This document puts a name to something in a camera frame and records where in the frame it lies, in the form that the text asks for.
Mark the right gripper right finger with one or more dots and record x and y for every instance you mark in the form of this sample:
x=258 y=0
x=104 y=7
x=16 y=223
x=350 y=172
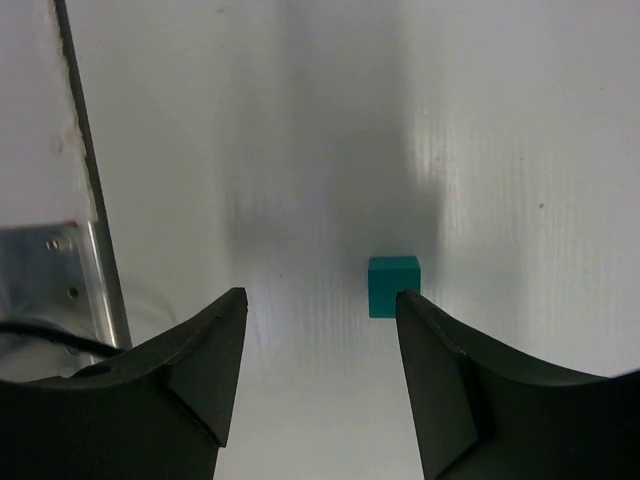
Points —
x=485 y=410

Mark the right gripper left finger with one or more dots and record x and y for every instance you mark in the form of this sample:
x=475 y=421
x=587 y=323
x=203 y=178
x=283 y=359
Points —
x=161 y=410

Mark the teal cube block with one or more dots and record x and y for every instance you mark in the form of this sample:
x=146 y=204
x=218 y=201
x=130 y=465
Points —
x=387 y=276

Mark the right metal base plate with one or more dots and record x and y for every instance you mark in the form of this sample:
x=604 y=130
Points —
x=58 y=276

